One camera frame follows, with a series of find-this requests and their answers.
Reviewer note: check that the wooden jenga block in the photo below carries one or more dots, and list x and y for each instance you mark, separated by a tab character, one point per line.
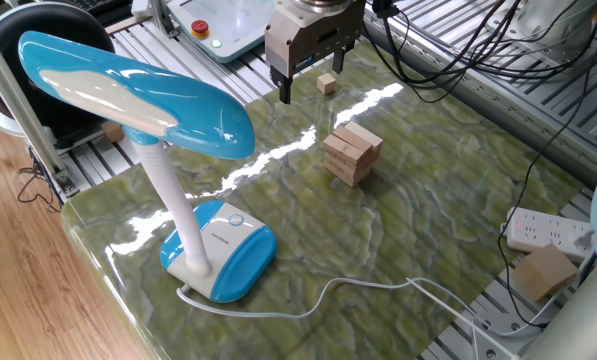
365	134
353	140
340	149

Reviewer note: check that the blue white desk lamp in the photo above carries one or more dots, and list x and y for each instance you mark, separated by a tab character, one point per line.
128	95

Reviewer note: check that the white teach pendant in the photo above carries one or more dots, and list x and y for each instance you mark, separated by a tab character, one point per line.
228	25

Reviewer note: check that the black round chair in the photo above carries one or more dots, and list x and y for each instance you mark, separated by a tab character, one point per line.
53	25

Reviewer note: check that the aluminium profile stand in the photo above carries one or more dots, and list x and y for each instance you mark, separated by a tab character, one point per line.
158	17

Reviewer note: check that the grey gripper white plate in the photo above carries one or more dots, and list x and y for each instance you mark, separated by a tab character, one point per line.
318	30

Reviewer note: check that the large tan wooden block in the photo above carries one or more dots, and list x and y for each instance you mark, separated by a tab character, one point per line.
543	272

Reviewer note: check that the black keyboard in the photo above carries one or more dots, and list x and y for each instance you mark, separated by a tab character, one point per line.
98	4

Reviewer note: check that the white power strip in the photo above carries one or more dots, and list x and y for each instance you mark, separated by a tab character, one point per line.
533	230

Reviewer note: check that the aluminium frame post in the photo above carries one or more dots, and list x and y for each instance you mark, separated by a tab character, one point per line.
19	100

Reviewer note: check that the small brown wooden block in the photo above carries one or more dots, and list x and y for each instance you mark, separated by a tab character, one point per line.
112	132

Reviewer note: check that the small wooden cube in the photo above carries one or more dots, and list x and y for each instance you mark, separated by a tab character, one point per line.
326	84

